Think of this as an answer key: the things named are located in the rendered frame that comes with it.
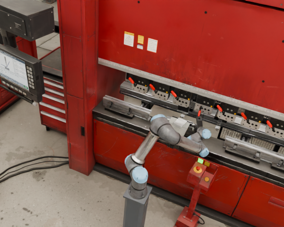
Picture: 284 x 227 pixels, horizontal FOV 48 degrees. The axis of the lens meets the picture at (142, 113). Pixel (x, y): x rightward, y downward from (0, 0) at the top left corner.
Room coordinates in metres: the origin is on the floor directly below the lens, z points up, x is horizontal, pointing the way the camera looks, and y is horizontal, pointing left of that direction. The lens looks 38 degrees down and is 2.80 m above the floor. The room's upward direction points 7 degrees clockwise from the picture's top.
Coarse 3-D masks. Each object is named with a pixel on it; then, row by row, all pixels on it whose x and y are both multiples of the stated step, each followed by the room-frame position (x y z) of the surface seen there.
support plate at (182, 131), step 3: (171, 120) 2.27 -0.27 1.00; (174, 120) 2.27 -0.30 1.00; (171, 123) 2.22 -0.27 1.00; (186, 123) 2.25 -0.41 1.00; (189, 123) 2.25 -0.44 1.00; (174, 126) 2.19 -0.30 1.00; (183, 126) 2.20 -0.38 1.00; (186, 126) 2.21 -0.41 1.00; (174, 129) 2.15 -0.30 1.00; (177, 129) 2.15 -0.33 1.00; (180, 129) 2.16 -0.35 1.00; (183, 129) 2.16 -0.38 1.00; (186, 129) 2.16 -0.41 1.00; (180, 132) 2.11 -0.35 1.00; (183, 132) 2.12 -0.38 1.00; (183, 135) 2.08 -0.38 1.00
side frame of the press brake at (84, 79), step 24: (72, 0) 2.39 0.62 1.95; (96, 0) 2.52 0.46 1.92; (72, 24) 2.39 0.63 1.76; (96, 24) 2.52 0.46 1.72; (72, 48) 2.40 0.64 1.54; (96, 48) 2.52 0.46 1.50; (72, 72) 2.40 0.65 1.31; (96, 72) 2.53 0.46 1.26; (120, 72) 3.01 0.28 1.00; (72, 96) 2.40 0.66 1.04; (96, 96) 2.53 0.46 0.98; (120, 96) 3.05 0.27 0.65; (72, 120) 2.41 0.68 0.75; (72, 144) 2.41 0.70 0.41; (72, 168) 2.43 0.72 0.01
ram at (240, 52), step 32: (128, 0) 2.46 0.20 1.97; (160, 0) 2.37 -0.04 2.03; (192, 0) 2.29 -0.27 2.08; (224, 0) 2.22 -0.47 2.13; (160, 32) 2.36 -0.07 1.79; (192, 32) 2.28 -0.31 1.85; (224, 32) 2.20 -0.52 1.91; (256, 32) 2.13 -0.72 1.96; (128, 64) 2.45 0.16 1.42; (160, 64) 2.35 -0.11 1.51; (192, 64) 2.26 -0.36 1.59; (224, 64) 2.18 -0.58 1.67; (256, 64) 2.11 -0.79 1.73; (256, 96) 2.08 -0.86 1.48
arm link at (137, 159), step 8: (152, 120) 1.82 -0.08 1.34; (160, 120) 1.78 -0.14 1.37; (152, 128) 1.77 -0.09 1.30; (152, 136) 1.75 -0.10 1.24; (144, 144) 1.74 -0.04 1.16; (152, 144) 1.74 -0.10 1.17; (136, 152) 1.74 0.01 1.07; (144, 152) 1.72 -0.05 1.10; (128, 160) 1.73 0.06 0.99; (136, 160) 1.70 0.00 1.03; (144, 160) 1.74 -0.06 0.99; (128, 168) 1.67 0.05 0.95
